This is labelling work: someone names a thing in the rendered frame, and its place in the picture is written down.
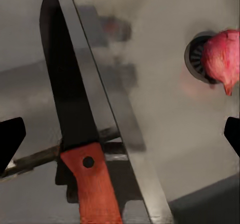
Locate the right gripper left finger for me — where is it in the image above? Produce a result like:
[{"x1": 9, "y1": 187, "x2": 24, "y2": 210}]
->
[{"x1": 0, "y1": 117, "x2": 26, "y2": 177}]

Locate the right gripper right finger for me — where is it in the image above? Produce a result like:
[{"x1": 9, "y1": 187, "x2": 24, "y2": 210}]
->
[{"x1": 224, "y1": 117, "x2": 240, "y2": 157}]

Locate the vidalia onion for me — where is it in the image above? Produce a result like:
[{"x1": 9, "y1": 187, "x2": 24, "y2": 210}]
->
[{"x1": 201, "y1": 27, "x2": 240, "y2": 96}]

